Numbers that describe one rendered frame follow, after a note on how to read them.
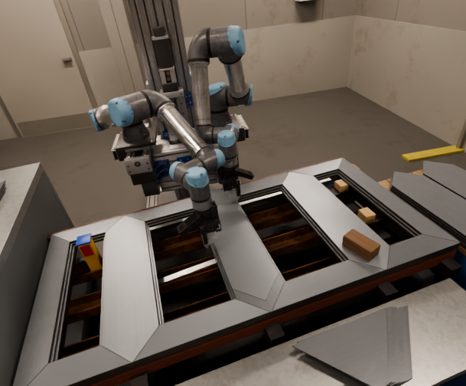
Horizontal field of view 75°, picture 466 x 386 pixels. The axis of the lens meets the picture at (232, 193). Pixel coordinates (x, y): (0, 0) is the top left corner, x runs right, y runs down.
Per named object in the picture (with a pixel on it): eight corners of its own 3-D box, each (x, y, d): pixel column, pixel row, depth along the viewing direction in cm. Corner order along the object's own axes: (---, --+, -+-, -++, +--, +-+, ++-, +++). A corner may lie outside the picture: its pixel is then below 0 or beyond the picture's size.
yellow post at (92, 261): (105, 273, 140) (90, 243, 129) (94, 276, 139) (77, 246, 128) (105, 265, 144) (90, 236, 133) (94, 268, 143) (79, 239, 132)
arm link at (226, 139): (236, 128, 131) (233, 136, 124) (238, 150, 137) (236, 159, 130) (218, 129, 132) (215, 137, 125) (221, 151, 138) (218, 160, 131)
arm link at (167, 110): (161, 99, 142) (223, 171, 126) (139, 106, 136) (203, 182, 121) (161, 78, 132) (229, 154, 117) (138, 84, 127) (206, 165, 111)
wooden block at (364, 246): (379, 253, 113) (381, 244, 110) (369, 262, 110) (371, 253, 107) (350, 237, 121) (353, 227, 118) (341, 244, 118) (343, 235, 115)
